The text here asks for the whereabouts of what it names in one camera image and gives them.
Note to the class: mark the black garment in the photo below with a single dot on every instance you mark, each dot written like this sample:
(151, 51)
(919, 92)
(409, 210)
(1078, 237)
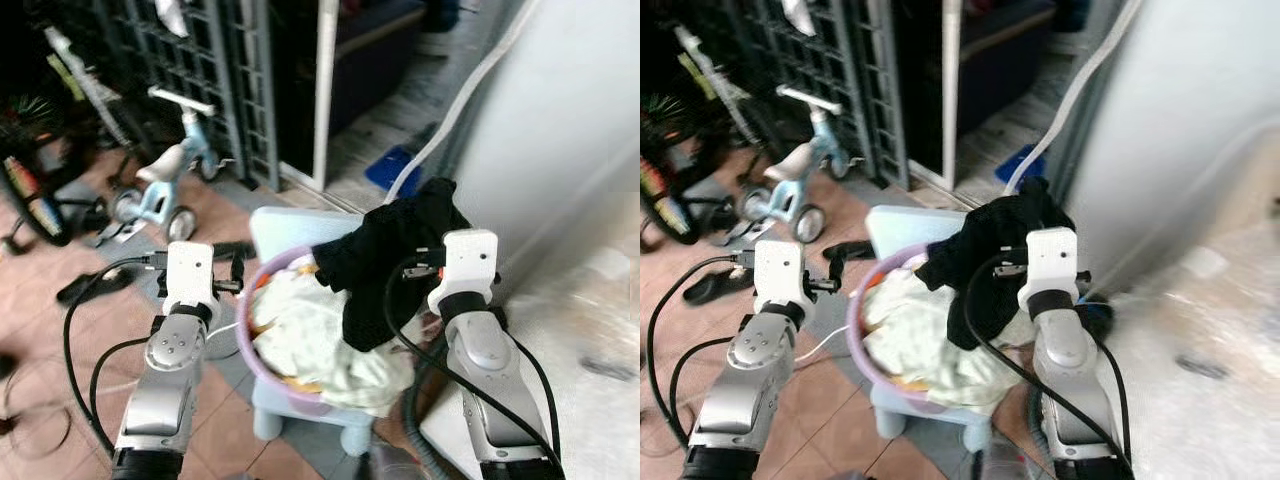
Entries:
(385, 250)
(985, 245)

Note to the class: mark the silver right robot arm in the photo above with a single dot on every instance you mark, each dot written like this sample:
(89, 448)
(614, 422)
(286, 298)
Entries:
(490, 370)
(1065, 370)

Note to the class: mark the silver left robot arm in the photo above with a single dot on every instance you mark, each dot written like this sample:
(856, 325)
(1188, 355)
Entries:
(745, 370)
(165, 370)

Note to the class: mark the white washing machine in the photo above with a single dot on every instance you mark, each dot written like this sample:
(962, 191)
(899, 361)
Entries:
(1180, 130)
(560, 150)

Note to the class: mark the black slipper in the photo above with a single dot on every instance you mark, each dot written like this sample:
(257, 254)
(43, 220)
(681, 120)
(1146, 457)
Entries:
(235, 250)
(850, 250)
(720, 285)
(95, 285)

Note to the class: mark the pink plastic wash basin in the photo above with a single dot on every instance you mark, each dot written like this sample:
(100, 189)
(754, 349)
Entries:
(247, 345)
(853, 330)

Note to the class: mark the light blue plastic stool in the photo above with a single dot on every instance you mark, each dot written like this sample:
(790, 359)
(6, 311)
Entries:
(290, 225)
(900, 225)

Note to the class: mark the pale white-green laundry cloth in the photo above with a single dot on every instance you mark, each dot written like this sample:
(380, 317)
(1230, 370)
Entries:
(915, 335)
(310, 340)

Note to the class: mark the blue plastic dustpan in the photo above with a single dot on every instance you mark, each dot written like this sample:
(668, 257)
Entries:
(1020, 165)
(392, 172)

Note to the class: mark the light blue child tricycle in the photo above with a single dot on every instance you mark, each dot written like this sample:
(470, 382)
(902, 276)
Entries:
(165, 165)
(790, 165)

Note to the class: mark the white upright pole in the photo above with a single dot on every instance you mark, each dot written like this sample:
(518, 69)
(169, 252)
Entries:
(325, 90)
(951, 90)

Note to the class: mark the dark cabinet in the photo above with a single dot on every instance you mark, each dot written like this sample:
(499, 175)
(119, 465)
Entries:
(375, 60)
(1005, 55)

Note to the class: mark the black grid crate rack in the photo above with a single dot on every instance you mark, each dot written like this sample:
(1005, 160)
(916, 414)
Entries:
(830, 70)
(190, 70)

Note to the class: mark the white kick scooter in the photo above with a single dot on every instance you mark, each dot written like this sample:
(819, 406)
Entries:
(712, 80)
(85, 80)

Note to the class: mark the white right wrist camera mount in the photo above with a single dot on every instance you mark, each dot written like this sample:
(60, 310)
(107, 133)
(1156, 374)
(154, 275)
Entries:
(1050, 260)
(468, 262)

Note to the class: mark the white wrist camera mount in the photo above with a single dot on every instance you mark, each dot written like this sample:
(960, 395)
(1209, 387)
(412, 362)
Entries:
(778, 270)
(189, 270)
(1050, 260)
(468, 262)

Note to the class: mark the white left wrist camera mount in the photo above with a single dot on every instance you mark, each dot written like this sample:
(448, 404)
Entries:
(189, 270)
(778, 270)

